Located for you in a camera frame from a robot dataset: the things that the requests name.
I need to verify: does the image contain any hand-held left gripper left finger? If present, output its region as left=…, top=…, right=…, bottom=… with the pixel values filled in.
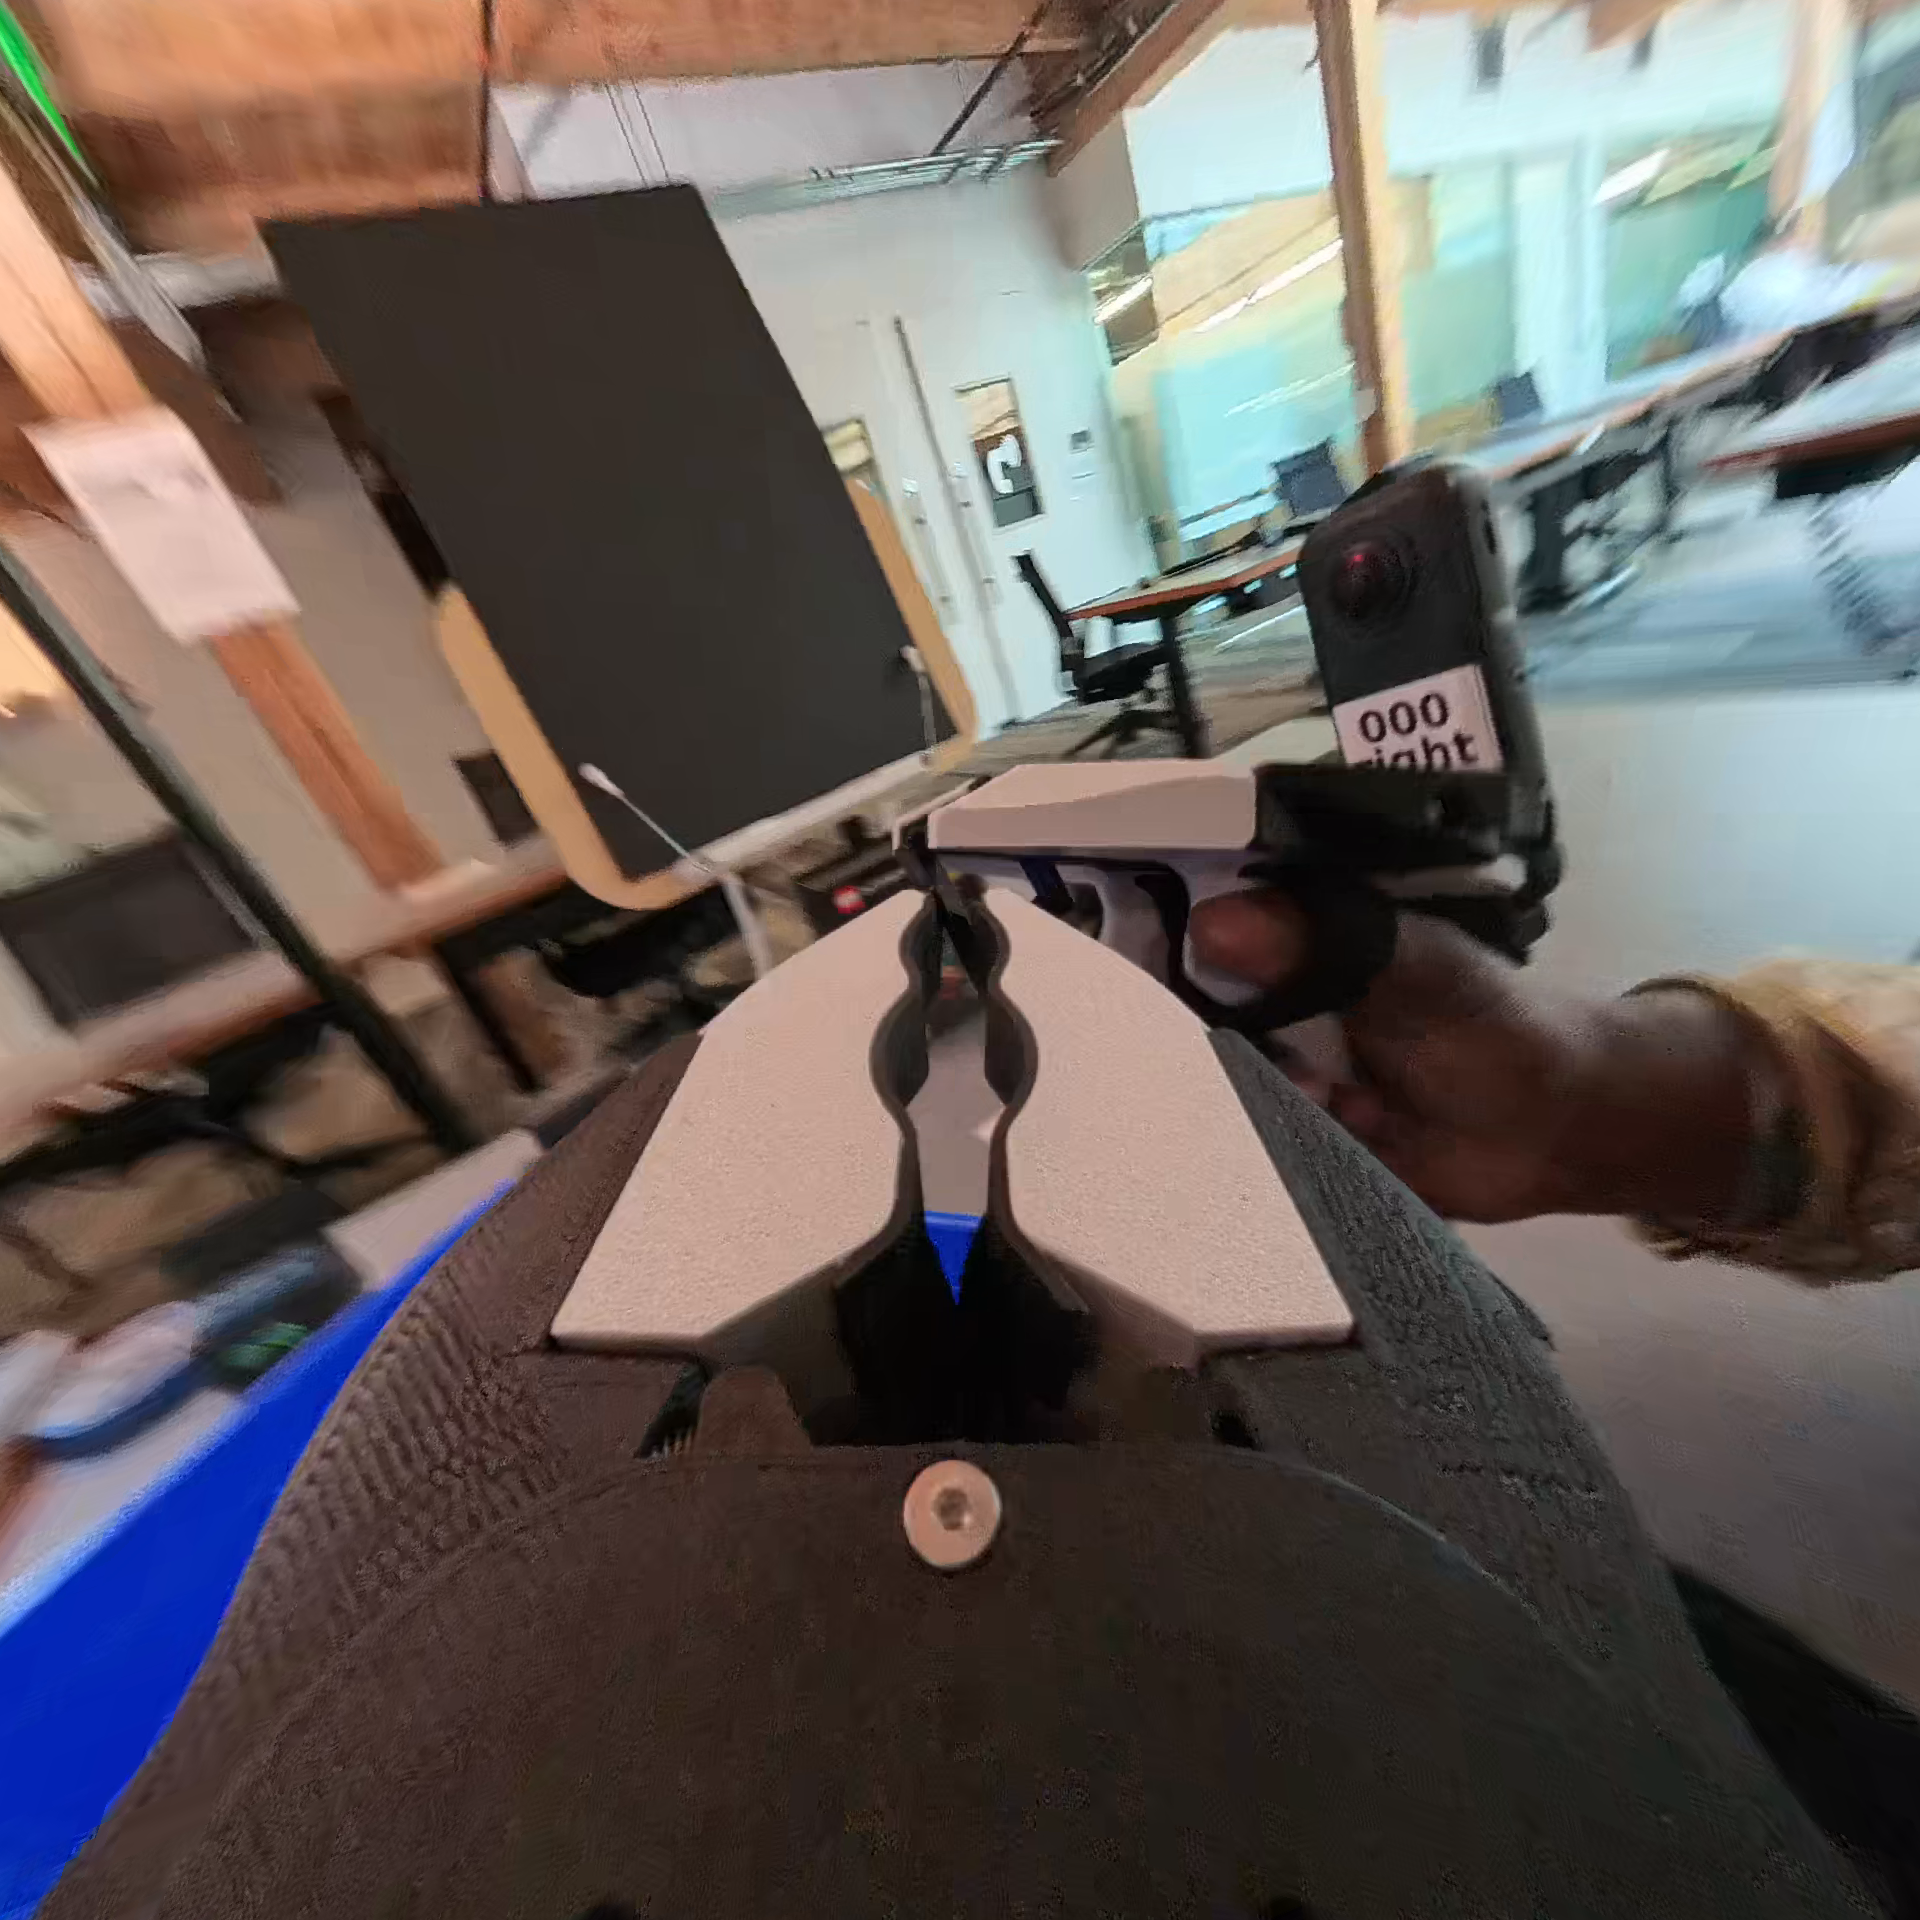
left=548, top=892, right=951, bottom=1399

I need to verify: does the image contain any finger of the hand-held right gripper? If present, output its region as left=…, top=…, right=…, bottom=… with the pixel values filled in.
left=1030, top=861, right=1193, bottom=982
left=918, top=761, right=1268, bottom=878

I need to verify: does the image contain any dark charger block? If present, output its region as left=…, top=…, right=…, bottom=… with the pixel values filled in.
left=168, top=1247, right=369, bottom=1389

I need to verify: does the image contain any grey desk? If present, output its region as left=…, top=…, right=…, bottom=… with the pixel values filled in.
left=902, top=676, right=1920, bottom=1713

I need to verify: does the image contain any person's right hand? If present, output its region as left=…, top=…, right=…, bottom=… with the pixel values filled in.
left=1196, top=894, right=1688, bottom=1225

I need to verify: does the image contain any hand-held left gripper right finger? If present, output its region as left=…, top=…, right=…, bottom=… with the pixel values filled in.
left=967, top=892, right=1358, bottom=1409

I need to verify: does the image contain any wooden table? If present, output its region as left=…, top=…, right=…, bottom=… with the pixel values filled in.
left=1456, top=316, right=1920, bottom=618
left=1065, top=537, right=1328, bottom=757

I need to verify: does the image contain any blue plastic bin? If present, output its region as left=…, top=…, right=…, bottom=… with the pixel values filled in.
left=0, top=1202, right=994, bottom=1898

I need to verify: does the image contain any black office chair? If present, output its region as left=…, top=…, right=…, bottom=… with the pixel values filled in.
left=1015, top=549, right=1193, bottom=757

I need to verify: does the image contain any black board on white stand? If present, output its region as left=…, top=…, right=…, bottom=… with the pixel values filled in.
left=256, top=179, right=983, bottom=919

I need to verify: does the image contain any black light stand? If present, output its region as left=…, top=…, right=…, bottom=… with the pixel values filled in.
left=0, top=544, right=486, bottom=1162

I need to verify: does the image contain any white paper sign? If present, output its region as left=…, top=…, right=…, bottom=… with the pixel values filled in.
left=31, top=406, right=302, bottom=645

